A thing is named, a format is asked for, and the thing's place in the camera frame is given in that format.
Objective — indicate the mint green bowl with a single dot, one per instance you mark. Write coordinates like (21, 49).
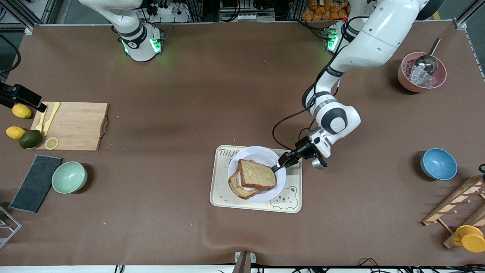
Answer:
(69, 177)

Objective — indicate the lemon slice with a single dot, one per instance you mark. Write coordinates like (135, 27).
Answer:
(52, 143)

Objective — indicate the yellow lemon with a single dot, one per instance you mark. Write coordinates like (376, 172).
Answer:
(16, 132)
(21, 111)

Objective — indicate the blue bowl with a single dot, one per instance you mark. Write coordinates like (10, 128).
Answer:
(438, 164)

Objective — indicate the white round plate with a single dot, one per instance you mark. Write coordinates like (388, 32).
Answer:
(257, 153)

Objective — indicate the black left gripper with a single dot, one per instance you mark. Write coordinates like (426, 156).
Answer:
(302, 147)

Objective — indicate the clear ice cubes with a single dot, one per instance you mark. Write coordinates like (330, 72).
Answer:
(418, 77)

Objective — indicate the wooden cutting board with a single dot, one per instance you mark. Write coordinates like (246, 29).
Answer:
(79, 125)

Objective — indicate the plain brown bread slice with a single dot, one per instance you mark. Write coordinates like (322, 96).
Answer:
(257, 174)

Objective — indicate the metal scoop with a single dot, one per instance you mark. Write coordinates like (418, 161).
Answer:
(426, 63)

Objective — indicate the yellow plastic fork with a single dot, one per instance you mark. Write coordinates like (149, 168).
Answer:
(41, 123)

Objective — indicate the dark grey cloth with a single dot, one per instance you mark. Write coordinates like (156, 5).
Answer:
(34, 185)

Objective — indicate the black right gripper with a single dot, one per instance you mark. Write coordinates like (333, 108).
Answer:
(22, 96)

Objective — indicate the white power strip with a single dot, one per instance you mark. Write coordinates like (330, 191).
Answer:
(168, 13)

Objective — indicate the cream bear print tray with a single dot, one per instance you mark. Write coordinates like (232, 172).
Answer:
(223, 197)

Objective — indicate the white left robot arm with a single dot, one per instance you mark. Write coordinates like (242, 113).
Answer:
(379, 38)

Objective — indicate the brown table cover mat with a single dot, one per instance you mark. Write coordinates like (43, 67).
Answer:
(189, 94)

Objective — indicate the orange snack packets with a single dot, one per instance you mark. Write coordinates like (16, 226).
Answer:
(322, 11)

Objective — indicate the yellow plastic knife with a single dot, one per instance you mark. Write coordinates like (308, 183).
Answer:
(51, 119)

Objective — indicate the green avocado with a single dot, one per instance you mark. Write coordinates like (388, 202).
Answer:
(31, 139)

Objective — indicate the wooden dish rack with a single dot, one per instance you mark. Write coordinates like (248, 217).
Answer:
(454, 204)

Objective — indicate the grey metal bracket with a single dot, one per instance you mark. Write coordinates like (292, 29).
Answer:
(244, 261)

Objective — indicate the pink bowl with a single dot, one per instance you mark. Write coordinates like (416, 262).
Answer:
(405, 81)

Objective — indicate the yellow cup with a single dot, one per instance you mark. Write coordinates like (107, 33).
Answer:
(470, 239)

